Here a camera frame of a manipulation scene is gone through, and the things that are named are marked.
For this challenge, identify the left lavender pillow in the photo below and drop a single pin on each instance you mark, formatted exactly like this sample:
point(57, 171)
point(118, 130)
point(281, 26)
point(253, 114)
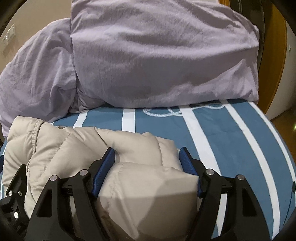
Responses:
point(41, 81)

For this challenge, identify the beige puffer jacket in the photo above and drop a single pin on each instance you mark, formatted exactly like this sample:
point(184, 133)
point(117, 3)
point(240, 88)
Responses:
point(146, 194)

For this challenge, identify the white wall light switch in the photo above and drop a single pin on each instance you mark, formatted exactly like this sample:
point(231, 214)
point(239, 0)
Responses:
point(7, 38)

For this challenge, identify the lavender pillow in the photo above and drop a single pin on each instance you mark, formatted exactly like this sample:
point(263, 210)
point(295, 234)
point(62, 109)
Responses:
point(148, 54)
point(41, 81)

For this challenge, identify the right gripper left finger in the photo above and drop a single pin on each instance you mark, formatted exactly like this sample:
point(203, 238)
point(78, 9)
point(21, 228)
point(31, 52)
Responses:
point(66, 209)

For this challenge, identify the blue white striped bedsheet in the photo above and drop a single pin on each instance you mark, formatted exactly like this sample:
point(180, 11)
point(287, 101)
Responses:
point(234, 138)

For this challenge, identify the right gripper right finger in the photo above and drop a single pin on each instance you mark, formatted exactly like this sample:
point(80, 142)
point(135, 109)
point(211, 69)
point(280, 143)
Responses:
point(243, 220)

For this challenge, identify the right lavender pillow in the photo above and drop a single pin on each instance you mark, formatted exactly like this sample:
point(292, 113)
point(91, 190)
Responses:
point(148, 54)

